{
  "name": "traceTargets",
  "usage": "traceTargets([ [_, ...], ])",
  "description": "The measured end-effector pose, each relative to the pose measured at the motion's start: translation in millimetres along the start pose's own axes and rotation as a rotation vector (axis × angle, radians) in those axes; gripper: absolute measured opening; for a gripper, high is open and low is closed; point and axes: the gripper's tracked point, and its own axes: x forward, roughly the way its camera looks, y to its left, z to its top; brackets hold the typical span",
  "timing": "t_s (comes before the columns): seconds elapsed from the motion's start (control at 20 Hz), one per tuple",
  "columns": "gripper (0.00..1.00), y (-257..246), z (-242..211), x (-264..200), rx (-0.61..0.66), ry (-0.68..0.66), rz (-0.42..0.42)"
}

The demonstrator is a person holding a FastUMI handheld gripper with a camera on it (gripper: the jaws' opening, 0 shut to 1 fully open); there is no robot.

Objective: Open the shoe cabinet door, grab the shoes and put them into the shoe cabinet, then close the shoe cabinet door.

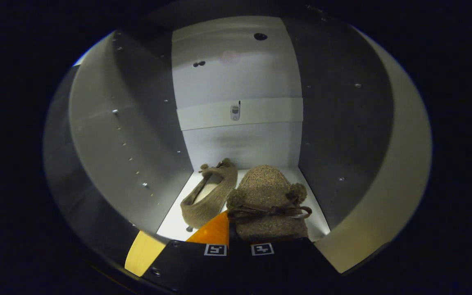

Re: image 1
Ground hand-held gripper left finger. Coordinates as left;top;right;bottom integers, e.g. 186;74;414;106
142;211;230;294

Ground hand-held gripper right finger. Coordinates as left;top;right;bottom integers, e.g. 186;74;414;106
229;237;343;294

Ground brown pompom shoe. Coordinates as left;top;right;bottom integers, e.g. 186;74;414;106
226;165;313;243
180;158;238;229

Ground dark grey shoe cabinet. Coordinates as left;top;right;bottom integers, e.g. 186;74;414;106
43;16;394;275

